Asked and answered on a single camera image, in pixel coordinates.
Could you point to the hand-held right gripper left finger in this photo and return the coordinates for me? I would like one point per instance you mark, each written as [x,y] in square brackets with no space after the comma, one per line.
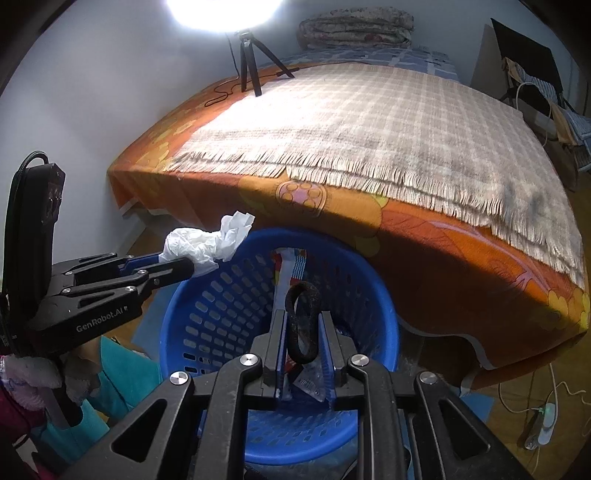
[278,369]

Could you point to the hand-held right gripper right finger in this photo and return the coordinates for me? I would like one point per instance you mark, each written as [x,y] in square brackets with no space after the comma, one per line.
[328,369]

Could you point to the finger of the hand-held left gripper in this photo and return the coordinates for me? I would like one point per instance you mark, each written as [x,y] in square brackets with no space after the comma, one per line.
[92,265]
[115,288]

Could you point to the blue plastic basket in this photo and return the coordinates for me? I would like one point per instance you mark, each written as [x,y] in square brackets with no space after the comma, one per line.
[362,295]

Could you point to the white tissue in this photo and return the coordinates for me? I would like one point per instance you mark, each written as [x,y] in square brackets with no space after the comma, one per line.
[194,244]

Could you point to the person's left hand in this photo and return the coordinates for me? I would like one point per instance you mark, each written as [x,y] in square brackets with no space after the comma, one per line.
[27,376]

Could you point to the small clear sachet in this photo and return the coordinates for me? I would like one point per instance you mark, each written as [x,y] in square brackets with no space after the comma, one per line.
[307,383]

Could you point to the teal cloth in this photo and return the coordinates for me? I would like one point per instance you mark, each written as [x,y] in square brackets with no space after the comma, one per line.
[124,369]

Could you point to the red striped packet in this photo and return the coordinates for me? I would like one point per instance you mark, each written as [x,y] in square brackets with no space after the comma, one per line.
[288,277]

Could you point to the orange floral tablecloth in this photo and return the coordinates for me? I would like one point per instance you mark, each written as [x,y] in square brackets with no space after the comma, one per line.
[415,277]

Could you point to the blue floor mat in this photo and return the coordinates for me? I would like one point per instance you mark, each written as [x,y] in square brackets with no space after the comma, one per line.
[480,406]

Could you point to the white power strip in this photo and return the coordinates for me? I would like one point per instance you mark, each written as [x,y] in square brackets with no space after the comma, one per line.
[540,424]

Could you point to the beige plaid cloth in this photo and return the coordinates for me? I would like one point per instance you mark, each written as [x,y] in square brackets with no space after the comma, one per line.
[369,138]

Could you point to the black tripod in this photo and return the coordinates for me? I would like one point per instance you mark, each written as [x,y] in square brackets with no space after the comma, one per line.
[249,60]

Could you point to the blue checked mattress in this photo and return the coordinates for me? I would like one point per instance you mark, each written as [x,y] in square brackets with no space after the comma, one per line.
[415,57]

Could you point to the folded floral quilt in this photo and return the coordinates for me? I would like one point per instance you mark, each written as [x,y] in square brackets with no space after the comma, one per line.
[355,30]

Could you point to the blue striped cushion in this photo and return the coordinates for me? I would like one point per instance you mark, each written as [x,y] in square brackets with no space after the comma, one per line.
[577,124]

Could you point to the black folding chair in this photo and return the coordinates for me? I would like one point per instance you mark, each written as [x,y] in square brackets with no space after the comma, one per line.
[521,46]

